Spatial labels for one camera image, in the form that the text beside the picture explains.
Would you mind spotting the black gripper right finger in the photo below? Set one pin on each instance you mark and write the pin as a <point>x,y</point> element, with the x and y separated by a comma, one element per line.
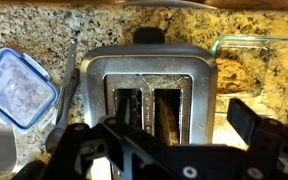
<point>244,120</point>

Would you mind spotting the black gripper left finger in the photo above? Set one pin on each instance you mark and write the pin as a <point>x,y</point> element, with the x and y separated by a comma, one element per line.
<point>150,148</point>

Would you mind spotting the brown bread slice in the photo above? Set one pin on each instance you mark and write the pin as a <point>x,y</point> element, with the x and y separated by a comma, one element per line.
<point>165,123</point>

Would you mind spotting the stainless steel two-slot toaster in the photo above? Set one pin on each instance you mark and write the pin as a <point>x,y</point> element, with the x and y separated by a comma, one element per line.
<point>200,100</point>

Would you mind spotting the brown bread chunk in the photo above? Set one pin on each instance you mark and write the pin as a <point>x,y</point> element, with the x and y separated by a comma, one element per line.
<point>234,76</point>

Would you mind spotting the square clear glass bowl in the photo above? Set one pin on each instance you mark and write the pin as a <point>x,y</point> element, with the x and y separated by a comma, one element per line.
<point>284,83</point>

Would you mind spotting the blue-rimmed clear plastic lid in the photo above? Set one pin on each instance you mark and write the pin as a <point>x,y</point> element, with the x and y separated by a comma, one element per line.
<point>17,86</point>

